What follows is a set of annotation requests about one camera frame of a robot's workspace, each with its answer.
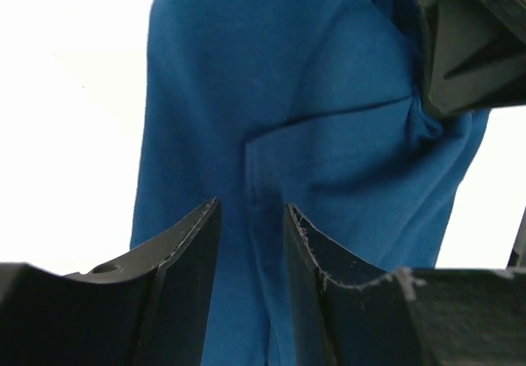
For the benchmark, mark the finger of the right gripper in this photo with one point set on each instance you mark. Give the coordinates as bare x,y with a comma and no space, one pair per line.
474,55

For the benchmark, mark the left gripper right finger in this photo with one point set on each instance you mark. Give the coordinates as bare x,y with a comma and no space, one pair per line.
349,312

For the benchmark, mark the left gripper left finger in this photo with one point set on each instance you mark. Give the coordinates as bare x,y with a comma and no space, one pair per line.
147,307

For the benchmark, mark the blue t shirt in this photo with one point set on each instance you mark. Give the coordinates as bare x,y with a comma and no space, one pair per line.
262,103

